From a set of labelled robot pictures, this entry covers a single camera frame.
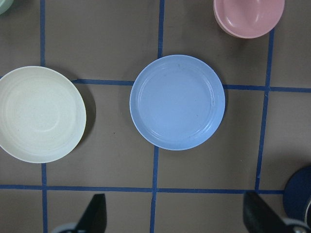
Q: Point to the cream white plate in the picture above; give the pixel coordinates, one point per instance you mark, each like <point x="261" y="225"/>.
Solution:
<point x="42" y="114"/>

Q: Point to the dark blue pot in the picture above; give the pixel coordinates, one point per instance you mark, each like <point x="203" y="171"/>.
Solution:
<point x="297" y="195"/>

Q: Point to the green bowl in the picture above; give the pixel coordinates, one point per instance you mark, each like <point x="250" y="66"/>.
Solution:
<point x="5" y="5"/>

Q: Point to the blue plate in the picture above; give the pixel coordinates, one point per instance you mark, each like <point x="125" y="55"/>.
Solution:
<point x="177" y="102"/>

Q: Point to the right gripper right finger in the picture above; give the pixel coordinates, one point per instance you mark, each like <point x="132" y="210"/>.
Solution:
<point x="258" y="217"/>

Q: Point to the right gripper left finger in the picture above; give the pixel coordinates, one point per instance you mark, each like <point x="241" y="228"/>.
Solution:
<point x="94" y="218"/>

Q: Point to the pink bowl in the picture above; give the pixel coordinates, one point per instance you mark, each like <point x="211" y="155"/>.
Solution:
<point x="248" y="19"/>

